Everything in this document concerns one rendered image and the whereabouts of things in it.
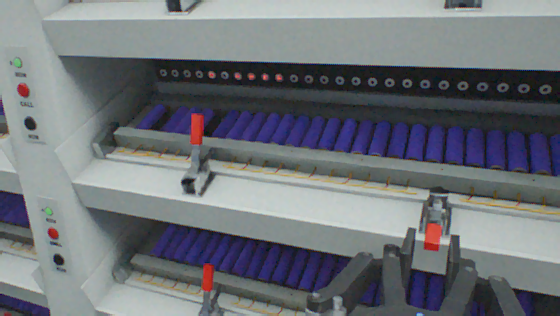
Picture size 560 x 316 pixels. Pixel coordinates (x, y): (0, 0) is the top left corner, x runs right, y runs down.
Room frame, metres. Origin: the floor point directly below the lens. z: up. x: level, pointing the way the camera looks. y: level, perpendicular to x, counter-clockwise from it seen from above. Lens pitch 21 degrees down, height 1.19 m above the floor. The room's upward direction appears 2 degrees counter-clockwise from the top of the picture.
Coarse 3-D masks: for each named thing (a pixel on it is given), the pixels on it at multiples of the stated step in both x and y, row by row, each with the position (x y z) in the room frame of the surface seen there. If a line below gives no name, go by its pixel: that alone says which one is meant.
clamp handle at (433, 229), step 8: (432, 208) 0.39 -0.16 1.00; (440, 208) 0.39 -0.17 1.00; (432, 216) 0.38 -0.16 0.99; (440, 216) 0.38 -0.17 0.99; (432, 224) 0.36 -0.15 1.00; (440, 224) 0.36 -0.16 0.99; (432, 232) 0.34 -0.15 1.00; (440, 232) 0.34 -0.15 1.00; (424, 240) 0.33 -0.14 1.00; (432, 240) 0.33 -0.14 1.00; (424, 248) 0.33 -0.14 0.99; (432, 248) 0.32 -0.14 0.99
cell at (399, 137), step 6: (396, 126) 0.53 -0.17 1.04; (402, 126) 0.52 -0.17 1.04; (408, 126) 0.53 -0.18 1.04; (396, 132) 0.52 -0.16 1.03; (402, 132) 0.51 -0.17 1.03; (408, 132) 0.52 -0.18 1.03; (396, 138) 0.50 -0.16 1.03; (402, 138) 0.50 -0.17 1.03; (390, 144) 0.50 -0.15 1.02; (396, 144) 0.49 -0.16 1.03; (402, 144) 0.50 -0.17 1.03; (390, 150) 0.49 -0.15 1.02; (396, 150) 0.48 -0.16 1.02; (402, 150) 0.49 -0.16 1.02; (396, 156) 0.48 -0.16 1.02; (402, 156) 0.48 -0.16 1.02
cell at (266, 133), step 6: (270, 114) 0.60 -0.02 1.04; (276, 114) 0.60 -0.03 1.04; (270, 120) 0.58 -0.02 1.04; (276, 120) 0.59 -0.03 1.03; (264, 126) 0.57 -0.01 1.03; (270, 126) 0.57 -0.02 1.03; (276, 126) 0.58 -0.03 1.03; (264, 132) 0.56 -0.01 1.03; (270, 132) 0.56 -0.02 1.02; (258, 138) 0.55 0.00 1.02; (264, 138) 0.55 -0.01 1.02; (270, 138) 0.56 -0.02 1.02
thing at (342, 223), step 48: (144, 96) 0.71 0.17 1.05; (240, 96) 0.64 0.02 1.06; (288, 96) 0.61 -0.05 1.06; (336, 96) 0.59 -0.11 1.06; (384, 96) 0.56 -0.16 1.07; (432, 96) 0.54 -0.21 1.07; (96, 144) 0.58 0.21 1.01; (96, 192) 0.54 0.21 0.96; (144, 192) 0.51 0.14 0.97; (240, 192) 0.48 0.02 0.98; (288, 192) 0.47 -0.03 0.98; (336, 192) 0.46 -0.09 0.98; (288, 240) 0.45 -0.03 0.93; (336, 240) 0.42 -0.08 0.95; (384, 240) 0.40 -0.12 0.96; (480, 240) 0.37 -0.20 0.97; (528, 240) 0.36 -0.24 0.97; (528, 288) 0.35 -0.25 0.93
